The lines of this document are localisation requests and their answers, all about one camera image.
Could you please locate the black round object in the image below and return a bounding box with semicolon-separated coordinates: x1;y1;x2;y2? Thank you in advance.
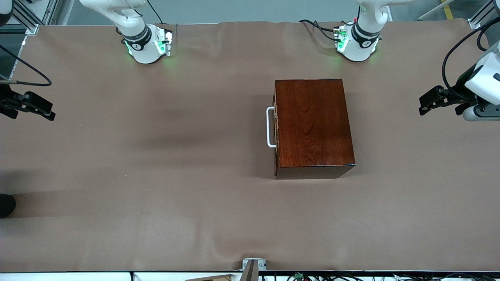
0;194;16;219

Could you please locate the black left arm base cable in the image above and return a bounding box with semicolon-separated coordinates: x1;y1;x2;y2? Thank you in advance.
299;19;346;41

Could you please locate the grey metal bracket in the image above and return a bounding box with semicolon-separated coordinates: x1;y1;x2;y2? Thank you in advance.
242;258;267;271

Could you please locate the dark brown wooden cabinet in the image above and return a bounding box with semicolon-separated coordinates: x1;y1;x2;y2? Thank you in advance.
273;79;356;180

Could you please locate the black right arm base cable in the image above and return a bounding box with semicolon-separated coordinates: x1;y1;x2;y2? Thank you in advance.
146;0;164;25

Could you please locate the aluminium frame profile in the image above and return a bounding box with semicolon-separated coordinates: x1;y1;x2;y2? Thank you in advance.
12;0;59;35
468;0;500;30

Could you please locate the black arm base cable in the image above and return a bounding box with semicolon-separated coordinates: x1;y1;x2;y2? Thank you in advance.
146;0;164;25
299;19;346;41

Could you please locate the wooden drawer with white handle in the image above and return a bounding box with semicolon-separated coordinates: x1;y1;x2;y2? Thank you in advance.
266;88;279;176

